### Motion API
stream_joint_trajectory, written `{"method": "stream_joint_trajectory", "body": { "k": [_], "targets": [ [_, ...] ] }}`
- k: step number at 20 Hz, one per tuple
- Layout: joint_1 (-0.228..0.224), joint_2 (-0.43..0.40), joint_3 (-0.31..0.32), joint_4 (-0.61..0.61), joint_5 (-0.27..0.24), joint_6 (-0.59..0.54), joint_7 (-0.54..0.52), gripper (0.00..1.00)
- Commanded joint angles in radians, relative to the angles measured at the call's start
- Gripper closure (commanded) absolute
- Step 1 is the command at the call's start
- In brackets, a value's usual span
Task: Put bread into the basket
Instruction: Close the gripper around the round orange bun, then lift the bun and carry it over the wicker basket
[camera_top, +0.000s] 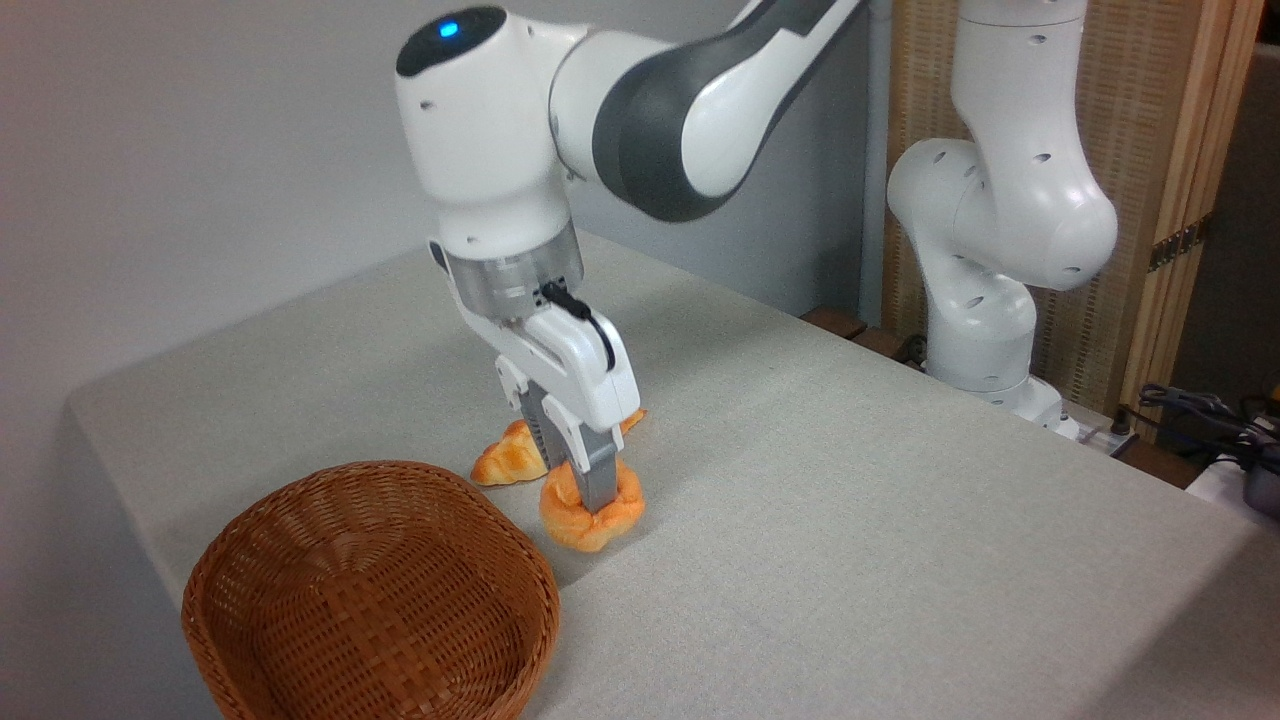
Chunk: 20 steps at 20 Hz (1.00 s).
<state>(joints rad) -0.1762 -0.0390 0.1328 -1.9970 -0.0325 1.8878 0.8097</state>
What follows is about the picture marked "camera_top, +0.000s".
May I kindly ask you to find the black screen hinge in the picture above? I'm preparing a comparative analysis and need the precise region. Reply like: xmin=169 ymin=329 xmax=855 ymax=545
xmin=1147 ymin=214 xmax=1214 ymax=273

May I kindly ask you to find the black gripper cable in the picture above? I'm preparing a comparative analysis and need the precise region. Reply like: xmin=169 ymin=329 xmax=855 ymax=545
xmin=539 ymin=281 xmax=618 ymax=372

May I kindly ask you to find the wooden rattan folding screen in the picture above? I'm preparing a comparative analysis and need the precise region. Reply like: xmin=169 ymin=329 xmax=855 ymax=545
xmin=884 ymin=0 xmax=1267 ymax=443

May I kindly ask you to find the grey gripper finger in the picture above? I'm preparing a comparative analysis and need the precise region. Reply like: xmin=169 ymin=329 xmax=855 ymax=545
xmin=494 ymin=354 xmax=562 ymax=467
xmin=544 ymin=394 xmax=622 ymax=517

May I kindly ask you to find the black cable bundle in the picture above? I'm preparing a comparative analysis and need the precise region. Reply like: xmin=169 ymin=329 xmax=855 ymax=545
xmin=1137 ymin=382 xmax=1280 ymax=473

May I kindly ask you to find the long braided bread loaf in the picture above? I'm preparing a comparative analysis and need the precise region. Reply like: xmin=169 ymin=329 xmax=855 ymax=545
xmin=470 ymin=407 xmax=648 ymax=488

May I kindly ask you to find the brown woven wicker basket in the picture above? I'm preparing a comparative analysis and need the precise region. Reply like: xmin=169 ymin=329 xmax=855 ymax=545
xmin=181 ymin=460 xmax=562 ymax=720

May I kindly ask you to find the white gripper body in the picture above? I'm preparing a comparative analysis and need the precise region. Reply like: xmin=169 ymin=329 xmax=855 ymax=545
xmin=429 ymin=239 xmax=643 ymax=432

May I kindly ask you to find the grey tablecloth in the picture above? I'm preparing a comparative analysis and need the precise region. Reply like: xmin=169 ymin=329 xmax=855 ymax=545
xmin=65 ymin=228 xmax=1280 ymax=720

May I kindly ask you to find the white power strip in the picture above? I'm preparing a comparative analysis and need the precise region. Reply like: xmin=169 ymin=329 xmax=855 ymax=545
xmin=1050 ymin=412 xmax=1141 ymax=459

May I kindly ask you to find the round knotted bread roll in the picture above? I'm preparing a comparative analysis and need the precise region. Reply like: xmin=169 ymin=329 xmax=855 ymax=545
xmin=538 ymin=457 xmax=647 ymax=555

